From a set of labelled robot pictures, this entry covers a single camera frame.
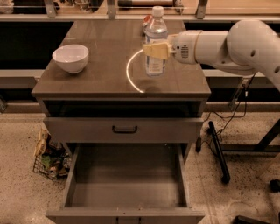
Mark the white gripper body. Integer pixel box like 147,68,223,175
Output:
168,30,201,65

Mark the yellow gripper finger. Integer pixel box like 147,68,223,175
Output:
143,41,175,60

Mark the clear plastic water bottle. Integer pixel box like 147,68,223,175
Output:
144,6,168,77

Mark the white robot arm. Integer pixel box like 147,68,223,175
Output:
143,20,280,90

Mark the brown drawer cabinet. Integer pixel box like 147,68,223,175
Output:
31,18,213,224

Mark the open middle drawer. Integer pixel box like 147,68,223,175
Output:
46,143,205,224

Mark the crushed red soda can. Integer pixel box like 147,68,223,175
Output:
142,15,152,32

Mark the white ceramic bowl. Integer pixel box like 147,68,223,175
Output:
52,45,89,74

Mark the black object on floor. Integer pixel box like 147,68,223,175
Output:
269,179,280,193

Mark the black cable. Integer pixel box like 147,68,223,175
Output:
202,73,257,147

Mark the black table leg frame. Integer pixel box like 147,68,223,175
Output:
206,120,280,185

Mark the top drawer with black handle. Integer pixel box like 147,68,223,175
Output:
44,117,203,144

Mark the wire basket with snack bags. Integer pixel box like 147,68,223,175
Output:
32,129,72,179

